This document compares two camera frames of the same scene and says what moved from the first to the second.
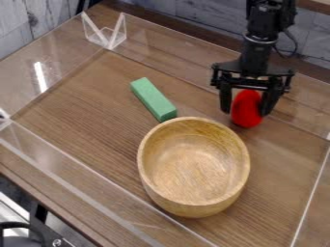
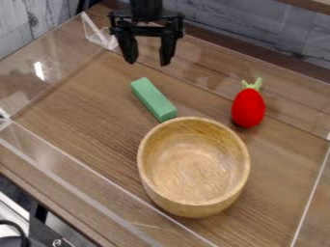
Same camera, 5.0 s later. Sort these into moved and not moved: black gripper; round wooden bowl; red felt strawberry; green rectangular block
Moved: black gripper
Not moved: red felt strawberry; green rectangular block; round wooden bowl
